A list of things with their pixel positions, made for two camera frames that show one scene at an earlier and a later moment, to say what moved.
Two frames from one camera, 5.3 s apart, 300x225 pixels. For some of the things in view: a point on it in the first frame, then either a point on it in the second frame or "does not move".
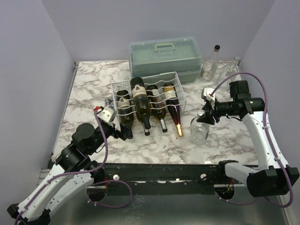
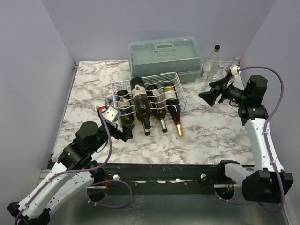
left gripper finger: (124, 131) does not move
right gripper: (211, 111) -> (221, 89)
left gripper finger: (130, 133) does not move
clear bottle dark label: (198, 131) -> (217, 75)
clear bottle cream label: (210, 67) does not move
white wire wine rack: (163, 94) does not move
